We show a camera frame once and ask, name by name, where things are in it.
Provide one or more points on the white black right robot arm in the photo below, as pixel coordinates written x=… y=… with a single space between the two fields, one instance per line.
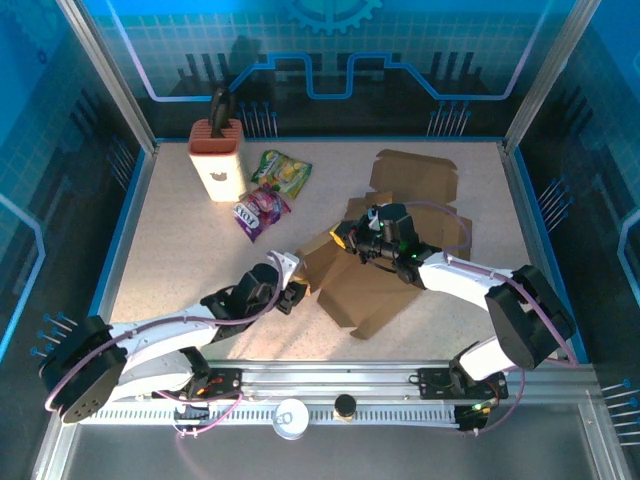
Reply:
x=460 y=280

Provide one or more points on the aluminium frame post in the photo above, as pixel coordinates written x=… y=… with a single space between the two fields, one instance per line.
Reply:
x=110 y=75
x=548 y=75

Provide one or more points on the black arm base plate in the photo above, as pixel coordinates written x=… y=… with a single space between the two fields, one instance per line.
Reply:
x=227 y=382
x=430 y=382

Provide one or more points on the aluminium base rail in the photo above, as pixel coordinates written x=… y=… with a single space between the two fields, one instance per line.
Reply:
x=325 y=380

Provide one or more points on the white round can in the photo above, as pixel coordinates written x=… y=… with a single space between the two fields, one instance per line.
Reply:
x=291 y=419

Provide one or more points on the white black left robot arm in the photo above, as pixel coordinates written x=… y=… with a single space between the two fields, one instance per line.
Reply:
x=160 y=330

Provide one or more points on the beige knife block terracotta top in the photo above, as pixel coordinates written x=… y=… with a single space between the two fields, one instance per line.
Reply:
x=220 y=175

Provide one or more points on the brown cardboard box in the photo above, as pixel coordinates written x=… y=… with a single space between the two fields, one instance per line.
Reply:
x=360 y=300
x=415 y=175

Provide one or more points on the purple Fox's candy bag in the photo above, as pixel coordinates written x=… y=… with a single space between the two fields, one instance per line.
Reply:
x=257 y=212

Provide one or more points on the black round knob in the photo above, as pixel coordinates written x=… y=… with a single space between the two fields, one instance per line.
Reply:
x=345 y=404

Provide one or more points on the green yellow candy bag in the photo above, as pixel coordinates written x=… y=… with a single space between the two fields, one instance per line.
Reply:
x=282 y=172

